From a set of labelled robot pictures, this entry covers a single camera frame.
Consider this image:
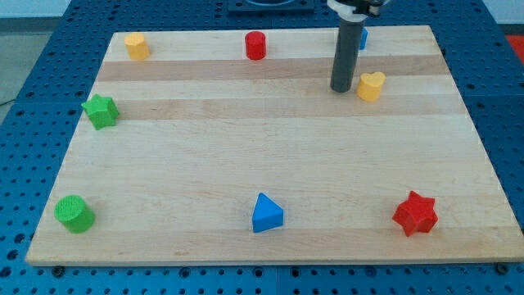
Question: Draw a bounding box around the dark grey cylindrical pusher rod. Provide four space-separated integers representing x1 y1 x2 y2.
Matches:
330 19 364 93

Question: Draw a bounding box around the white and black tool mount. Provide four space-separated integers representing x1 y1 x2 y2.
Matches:
327 0 390 20

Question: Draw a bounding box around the yellow heart block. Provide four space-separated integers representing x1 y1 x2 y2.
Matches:
356 71 386 102

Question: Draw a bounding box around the blue block behind rod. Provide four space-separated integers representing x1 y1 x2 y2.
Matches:
359 28 368 50

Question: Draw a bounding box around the red cylinder block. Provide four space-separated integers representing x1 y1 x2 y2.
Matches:
245 31 266 61

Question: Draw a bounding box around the wooden board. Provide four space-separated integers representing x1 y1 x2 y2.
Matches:
26 25 523 266

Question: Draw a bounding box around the red star block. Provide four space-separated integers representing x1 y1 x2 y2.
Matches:
392 191 438 237

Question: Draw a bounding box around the blue triangle block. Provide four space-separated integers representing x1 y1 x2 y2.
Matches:
251 193 284 233

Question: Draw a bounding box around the yellow hexagon block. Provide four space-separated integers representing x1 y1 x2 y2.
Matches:
124 32 150 61

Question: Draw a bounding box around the green star block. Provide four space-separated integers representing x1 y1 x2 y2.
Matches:
81 93 120 130

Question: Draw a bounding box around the green cylinder block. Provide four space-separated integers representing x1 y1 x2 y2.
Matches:
54 195 95 234

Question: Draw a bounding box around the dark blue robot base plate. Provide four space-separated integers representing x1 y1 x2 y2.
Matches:
227 0 315 14

